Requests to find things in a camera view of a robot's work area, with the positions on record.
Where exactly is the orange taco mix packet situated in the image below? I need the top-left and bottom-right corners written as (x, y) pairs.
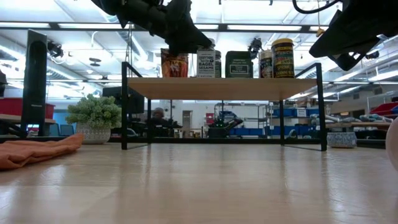
top-left (160, 48), bottom-right (190, 78)

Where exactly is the red storage tray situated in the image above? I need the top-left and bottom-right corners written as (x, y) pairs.
top-left (369, 101), bottom-right (398, 116)

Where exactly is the person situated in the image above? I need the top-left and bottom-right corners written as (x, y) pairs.
top-left (151, 107), bottom-right (175, 138)

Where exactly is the orange folded cloth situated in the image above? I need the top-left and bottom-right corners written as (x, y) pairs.
top-left (0, 133), bottom-right (85, 171)

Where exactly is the oregano jar green lid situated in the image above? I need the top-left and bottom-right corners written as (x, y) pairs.
top-left (215, 49), bottom-right (223, 78)

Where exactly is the green black pepper tin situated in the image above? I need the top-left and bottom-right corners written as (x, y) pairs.
top-left (224, 50), bottom-right (254, 78)

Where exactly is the wooden shelf black metal frame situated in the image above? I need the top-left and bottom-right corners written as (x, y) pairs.
top-left (121, 61), bottom-right (328, 152)

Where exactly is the white candle in patterned tin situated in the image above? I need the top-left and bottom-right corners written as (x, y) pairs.
top-left (326, 131), bottom-right (358, 149)

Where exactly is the black monitor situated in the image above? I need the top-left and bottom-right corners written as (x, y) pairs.
top-left (102, 86), bottom-right (146, 114)

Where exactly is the black clamp mount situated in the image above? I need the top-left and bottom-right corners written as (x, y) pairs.
top-left (248, 37), bottom-right (264, 60)

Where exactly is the black-label jar tan lid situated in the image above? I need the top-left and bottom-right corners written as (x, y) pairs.
top-left (259, 49), bottom-right (274, 79)

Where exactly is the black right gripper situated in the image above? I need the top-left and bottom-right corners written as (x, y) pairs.
top-left (309, 0), bottom-right (398, 72)

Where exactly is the green succulent in white pot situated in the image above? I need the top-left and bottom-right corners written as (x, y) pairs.
top-left (65, 93), bottom-right (123, 145)

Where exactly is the blue storage bin rack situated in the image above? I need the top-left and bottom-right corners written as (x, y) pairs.
top-left (228, 102), bottom-right (323, 139)

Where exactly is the bagel seasoning jar white lid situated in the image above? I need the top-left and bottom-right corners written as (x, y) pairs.
top-left (196, 37), bottom-right (216, 78)

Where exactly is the black overhead beam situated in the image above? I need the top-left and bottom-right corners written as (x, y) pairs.
top-left (0, 21), bottom-right (398, 34)

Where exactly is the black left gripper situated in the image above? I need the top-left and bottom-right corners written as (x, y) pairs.
top-left (91, 0), bottom-right (213, 57)

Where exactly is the onion sprinkle jar yellow lid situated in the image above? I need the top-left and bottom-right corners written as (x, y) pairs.
top-left (271, 37), bottom-right (295, 79)

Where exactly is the blue chair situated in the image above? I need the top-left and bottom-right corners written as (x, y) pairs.
top-left (49, 123), bottom-right (62, 137)
top-left (60, 124), bottom-right (75, 137)

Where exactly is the wooden background table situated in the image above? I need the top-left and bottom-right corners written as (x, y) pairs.
top-left (0, 113), bottom-right (57, 124)

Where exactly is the black upright column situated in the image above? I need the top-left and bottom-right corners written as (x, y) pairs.
top-left (20, 29), bottom-right (49, 138)

